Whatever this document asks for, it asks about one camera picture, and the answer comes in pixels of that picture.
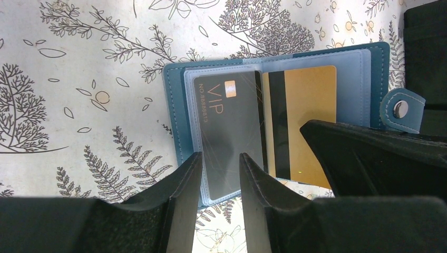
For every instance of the gold black credit card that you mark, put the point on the gold black credit card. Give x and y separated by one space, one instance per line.
292 98

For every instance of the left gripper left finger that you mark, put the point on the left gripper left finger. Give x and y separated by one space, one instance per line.
159 219

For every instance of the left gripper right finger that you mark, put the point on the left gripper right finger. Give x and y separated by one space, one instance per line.
278 219

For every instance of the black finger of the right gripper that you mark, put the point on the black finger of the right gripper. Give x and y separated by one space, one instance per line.
360 161

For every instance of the blue leather card holder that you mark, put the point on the blue leather card holder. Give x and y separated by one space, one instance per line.
363 98

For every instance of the black card box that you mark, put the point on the black card box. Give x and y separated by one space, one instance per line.
425 62

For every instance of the black VIP card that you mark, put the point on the black VIP card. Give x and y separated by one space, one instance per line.
231 122

